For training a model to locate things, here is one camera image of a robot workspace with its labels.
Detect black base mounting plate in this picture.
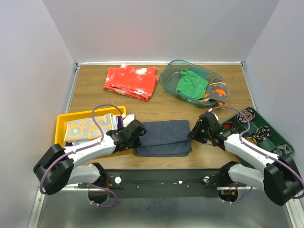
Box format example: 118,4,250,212
78,163,247,199

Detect rolled patterned sock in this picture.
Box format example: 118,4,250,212
252,125,271,142
237,109,256,124

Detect grey rolled sock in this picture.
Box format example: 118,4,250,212
273,144,293,156

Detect green towel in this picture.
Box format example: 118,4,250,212
176,69,209,100

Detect orange black rolled sock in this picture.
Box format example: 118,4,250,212
222,121,236,131

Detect yellow rolled sock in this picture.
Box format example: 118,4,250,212
244,136,258,145

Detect red white folded towel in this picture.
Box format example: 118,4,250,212
103,64,158,102

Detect teal plastic basket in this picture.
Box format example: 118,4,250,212
159,59,222,108

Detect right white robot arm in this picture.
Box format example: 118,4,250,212
188,110,304,206

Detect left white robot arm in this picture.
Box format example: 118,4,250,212
33,119,147,195

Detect green divided organizer box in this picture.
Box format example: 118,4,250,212
221,107,295,156

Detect yellow plastic tray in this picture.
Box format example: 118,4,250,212
54,105,127,147

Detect grey orange towel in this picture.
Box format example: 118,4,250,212
201,78,230,106

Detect dark blue towel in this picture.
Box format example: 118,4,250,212
133,120,192,157

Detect yellow grey duck towel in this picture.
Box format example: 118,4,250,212
64,113,119,144

